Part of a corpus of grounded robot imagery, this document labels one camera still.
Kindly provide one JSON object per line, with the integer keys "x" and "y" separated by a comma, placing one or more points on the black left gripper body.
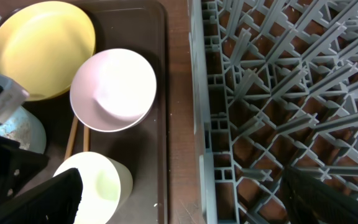
{"x": 17, "y": 167}

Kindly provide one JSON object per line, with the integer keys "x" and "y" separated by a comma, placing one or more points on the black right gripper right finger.
{"x": 308, "y": 200}

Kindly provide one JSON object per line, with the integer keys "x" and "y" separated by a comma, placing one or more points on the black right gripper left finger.
{"x": 54, "y": 201}

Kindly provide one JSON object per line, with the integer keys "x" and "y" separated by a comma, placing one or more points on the light blue bowl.
{"x": 26, "y": 129}

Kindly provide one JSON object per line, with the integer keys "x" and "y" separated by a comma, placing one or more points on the wooden chopstick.
{"x": 86, "y": 139}
{"x": 71, "y": 139}

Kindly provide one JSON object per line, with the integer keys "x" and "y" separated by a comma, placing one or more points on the pale green cup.
{"x": 107, "y": 184}

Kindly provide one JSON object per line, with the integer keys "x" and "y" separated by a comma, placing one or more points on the pink bowl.
{"x": 113, "y": 90}

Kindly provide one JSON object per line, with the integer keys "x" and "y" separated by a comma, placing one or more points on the grey dishwasher rack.
{"x": 275, "y": 84}

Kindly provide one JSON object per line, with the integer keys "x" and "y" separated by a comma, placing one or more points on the yellow plate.
{"x": 43, "y": 45}

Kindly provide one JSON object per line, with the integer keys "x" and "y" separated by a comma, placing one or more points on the dark brown serving tray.
{"x": 140, "y": 26}

